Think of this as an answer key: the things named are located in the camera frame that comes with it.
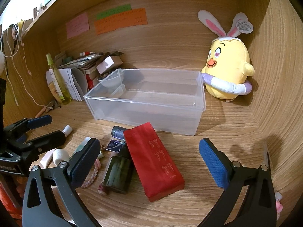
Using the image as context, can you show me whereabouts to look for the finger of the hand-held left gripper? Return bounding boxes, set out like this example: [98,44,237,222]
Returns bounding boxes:
[20,130,66,155]
[3,115,52,134]

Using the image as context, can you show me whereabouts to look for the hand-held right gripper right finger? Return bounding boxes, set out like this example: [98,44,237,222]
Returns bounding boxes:
[199,138,277,227]

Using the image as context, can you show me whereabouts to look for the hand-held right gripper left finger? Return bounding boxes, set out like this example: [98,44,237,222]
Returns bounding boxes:
[22,137,101,227]

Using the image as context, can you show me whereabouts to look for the teal tube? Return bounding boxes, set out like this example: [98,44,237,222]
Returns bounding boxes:
[74,137,105,159]

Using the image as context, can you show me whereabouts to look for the pink braided hair tie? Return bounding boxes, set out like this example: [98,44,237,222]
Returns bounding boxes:
[79,158,101,189]

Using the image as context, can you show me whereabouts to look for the white tape roll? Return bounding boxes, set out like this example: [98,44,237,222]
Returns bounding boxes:
[52,148,70,166]

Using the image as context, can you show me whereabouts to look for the pink tube with white cap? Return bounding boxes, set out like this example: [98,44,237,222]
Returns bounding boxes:
[35,125,73,171]

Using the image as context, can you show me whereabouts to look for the small dark purple sachet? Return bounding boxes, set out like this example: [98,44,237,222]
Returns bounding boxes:
[106,140,125,152]

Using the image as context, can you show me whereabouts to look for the dark green glass bottle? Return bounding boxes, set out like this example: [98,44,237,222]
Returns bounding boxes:
[104,144,135,194]

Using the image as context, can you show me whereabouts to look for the purple bottle with dark cap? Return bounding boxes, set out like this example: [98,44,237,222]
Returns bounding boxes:
[111,126,126,140]

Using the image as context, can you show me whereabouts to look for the red foil packet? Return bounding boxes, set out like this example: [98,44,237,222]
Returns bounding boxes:
[123,122,185,202]

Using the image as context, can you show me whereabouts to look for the clear plastic storage bin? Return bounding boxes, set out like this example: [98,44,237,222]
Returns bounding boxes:
[84,68,206,136]

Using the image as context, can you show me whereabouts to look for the wooden clothespins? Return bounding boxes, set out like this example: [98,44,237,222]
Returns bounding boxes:
[34,100,62,119]

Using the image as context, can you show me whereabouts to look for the yellow-green spray bottle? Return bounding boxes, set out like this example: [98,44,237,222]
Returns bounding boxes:
[46,53,72,105]

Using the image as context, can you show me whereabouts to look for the face print packet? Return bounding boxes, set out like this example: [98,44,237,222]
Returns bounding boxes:
[47,69,62,103]

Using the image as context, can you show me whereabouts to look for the orange cloth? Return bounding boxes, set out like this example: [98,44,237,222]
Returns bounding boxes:
[0,175,24,220]

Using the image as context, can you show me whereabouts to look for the white folded paper envelopes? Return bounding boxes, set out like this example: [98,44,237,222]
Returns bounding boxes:
[58,68,87,102]

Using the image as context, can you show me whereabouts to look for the red box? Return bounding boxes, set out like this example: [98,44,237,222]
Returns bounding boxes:
[86,73,100,90]

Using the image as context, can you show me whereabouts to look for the pink white item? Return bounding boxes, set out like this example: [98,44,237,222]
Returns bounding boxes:
[275,191,283,218]

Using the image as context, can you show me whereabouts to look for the clear plastic bowl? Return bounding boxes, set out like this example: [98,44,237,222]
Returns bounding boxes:
[97,72,123,88]

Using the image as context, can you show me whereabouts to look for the small pink white box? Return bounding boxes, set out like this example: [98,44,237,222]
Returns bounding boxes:
[96,55,123,75]

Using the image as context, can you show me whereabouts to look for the pink sticky note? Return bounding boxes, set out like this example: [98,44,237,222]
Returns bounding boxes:
[66,13,90,39]

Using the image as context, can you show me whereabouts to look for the yellow chick plush toy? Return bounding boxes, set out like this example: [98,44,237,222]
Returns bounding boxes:
[198,10,255,102]

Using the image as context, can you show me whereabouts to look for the orange sticky note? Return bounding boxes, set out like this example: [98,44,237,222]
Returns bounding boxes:
[94,8,148,36]

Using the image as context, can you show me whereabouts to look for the green sticky note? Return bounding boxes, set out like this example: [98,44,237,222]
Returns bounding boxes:
[96,4,132,20]

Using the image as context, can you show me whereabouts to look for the white cable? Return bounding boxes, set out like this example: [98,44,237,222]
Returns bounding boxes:
[0,16,62,109]

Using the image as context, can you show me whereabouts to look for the black patterned lanyard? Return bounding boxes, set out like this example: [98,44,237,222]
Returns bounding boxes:
[11,24,20,52]

